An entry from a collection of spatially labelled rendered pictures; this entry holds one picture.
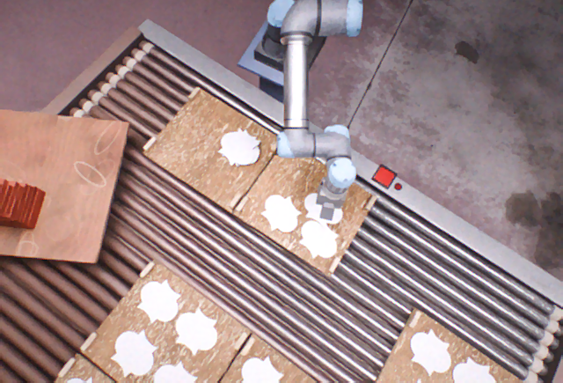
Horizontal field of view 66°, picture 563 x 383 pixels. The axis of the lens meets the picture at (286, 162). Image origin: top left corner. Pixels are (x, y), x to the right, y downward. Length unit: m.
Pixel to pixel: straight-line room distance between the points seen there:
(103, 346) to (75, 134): 0.72
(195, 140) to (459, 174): 1.78
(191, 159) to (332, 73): 1.58
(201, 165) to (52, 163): 0.50
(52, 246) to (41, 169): 0.27
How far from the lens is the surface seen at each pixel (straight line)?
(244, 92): 1.81
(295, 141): 1.26
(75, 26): 3.38
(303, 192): 1.62
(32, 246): 1.62
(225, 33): 3.15
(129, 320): 1.59
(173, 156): 1.69
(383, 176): 1.71
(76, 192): 1.62
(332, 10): 1.34
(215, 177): 1.64
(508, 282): 1.81
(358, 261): 1.62
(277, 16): 1.73
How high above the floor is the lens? 2.47
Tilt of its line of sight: 68 degrees down
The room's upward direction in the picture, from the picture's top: 11 degrees clockwise
